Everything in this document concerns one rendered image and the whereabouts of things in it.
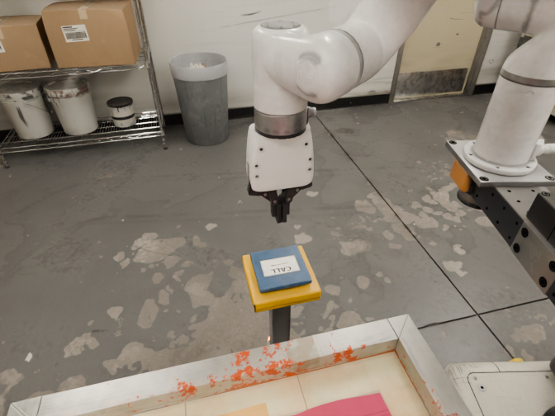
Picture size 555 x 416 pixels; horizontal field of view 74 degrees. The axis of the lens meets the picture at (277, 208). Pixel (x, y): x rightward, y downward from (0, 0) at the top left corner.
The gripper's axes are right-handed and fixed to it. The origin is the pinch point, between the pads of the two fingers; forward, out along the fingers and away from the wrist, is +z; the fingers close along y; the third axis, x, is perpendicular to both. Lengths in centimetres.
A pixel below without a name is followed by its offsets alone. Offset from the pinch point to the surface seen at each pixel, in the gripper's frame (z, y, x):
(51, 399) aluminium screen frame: 11.9, 36.0, 17.9
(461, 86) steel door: 102, -284, -296
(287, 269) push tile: 13.9, -1.3, 1.3
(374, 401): 15.4, -6.9, 27.3
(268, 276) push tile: 13.9, 2.6, 2.0
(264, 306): 16.8, 4.4, 6.4
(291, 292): 15.6, -1.0, 5.5
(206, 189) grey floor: 111, 9, -174
